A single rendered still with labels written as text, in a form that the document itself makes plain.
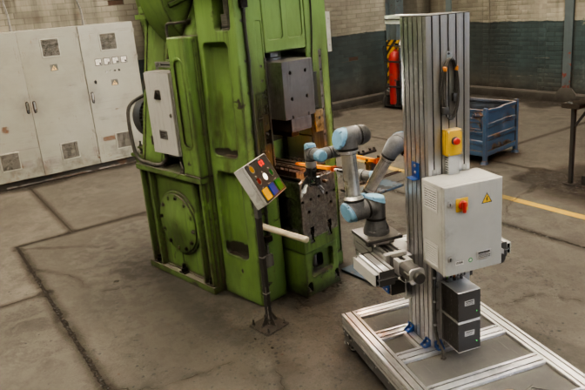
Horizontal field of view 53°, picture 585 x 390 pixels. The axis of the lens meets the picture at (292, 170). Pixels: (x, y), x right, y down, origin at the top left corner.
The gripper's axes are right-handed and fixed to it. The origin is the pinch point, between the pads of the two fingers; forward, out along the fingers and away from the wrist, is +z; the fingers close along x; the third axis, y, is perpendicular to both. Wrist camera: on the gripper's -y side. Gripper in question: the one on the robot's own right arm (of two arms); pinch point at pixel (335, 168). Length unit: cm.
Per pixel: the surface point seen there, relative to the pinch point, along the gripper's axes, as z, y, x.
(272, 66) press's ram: 34, -73, -17
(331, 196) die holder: 22.1, 29.0, 16.3
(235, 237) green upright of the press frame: 74, 53, -39
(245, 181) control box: 9, -9, -73
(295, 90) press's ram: 26, -54, -6
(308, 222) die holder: 22.4, 41.2, -9.9
